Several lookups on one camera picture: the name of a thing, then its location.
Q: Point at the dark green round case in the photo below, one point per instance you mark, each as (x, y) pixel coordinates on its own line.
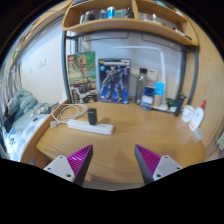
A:
(171, 102)

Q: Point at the black cylindrical flask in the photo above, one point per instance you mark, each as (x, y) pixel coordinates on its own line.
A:
(179, 105)

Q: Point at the clear bottle with black cap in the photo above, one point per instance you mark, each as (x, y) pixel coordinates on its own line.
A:
(140, 86)

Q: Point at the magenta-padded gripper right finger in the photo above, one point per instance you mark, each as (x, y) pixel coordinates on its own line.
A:
(150, 161)

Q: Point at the wooden bunk bed frame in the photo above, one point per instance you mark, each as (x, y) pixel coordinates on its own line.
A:
(40, 23)

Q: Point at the green toy figure box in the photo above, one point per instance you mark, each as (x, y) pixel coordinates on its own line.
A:
(81, 76)

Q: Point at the white mug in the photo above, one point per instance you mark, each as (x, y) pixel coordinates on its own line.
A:
(187, 114)

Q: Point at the white bottle with red cap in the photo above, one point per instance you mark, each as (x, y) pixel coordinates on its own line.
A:
(197, 118)

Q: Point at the small blue carton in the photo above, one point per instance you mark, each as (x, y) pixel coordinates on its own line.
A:
(147, 99)

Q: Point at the hanging towel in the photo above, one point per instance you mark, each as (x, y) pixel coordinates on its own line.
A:
(220, 141)

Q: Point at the bed with blue bedding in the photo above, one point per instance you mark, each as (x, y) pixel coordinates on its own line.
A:
(23, 106)

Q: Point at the clear plastic container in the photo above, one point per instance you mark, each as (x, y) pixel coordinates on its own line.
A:
(198, 134)

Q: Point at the white desk lamp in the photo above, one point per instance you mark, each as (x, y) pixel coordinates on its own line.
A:
(162, 66)

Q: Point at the blue robot model box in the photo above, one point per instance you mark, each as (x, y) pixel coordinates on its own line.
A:
(114, 81)

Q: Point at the white power strip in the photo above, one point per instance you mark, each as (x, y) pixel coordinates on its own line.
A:
(96, 127)

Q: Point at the wooden shelf unit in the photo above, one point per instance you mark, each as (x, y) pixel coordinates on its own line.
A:
(126, 25)

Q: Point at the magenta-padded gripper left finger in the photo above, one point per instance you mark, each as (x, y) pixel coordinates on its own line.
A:
(78, 161)

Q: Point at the light blue packet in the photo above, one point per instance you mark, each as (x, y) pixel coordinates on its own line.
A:
(159, 91)

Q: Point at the white box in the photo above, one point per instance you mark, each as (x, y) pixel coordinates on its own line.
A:
(152, 76)

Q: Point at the black charger block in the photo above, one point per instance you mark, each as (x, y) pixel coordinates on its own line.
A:
(92, 116)

